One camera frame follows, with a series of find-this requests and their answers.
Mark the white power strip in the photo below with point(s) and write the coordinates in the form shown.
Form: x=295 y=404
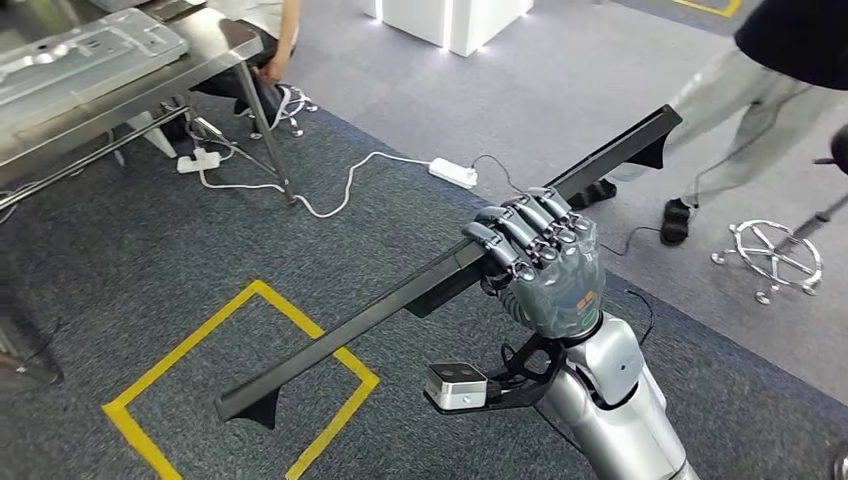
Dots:
x=454 y=172
x=199 y=161

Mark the black plastic panel part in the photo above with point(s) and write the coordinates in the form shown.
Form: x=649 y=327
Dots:
x=344 y=338

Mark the white lit booth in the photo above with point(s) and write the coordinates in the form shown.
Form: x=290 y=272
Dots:
x=464 y=20

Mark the person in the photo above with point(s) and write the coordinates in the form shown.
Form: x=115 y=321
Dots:
x=729 y=86
x=285 y=33

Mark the chrome base stool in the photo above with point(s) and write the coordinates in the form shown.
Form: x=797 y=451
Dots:
x=775 y=258

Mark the stamped grey metal plate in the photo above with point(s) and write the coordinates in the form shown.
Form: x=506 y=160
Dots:
x=79 y=53

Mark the chrome caster chair base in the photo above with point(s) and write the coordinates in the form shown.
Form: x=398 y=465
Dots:
x=291 y=109

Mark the stainless steel workbench table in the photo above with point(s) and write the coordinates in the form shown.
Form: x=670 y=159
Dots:
x=212 y=40

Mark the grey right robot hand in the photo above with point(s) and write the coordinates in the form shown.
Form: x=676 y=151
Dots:
x=563 y=285

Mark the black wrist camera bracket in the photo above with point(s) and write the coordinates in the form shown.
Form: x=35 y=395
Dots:
x=523 y=378

